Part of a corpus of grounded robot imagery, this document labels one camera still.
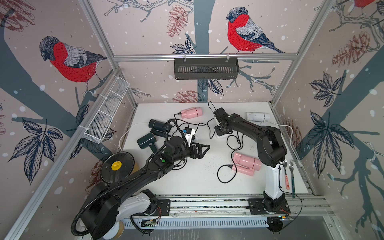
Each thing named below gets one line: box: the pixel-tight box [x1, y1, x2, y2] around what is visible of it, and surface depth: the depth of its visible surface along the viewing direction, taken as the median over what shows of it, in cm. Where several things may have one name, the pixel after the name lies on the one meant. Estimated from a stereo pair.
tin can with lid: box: [102, 220, 125, 240], surface depth 65 cm
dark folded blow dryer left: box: [148, 119, 173, 137], surface depth 103 cm
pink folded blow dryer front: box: [232, 152, 262, 177], surface depth 86 cm
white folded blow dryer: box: [247, 112, 270, 122], surface depth 108 cm
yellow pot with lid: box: [100, 151, 140, 184], surface depth 80 cm
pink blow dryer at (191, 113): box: [181, 107, 203, 119], surface depth 112 cm
